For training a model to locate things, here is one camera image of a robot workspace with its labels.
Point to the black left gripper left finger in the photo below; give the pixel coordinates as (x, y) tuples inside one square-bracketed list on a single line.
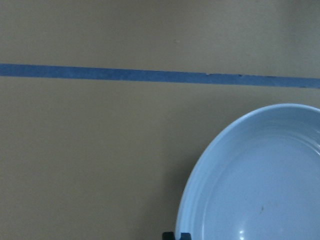
[(169, 235)]

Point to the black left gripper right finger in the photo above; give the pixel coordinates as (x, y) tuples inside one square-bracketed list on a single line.
[(185, 236)]

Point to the blue plate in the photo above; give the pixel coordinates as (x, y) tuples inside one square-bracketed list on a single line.
[(259, 179)]

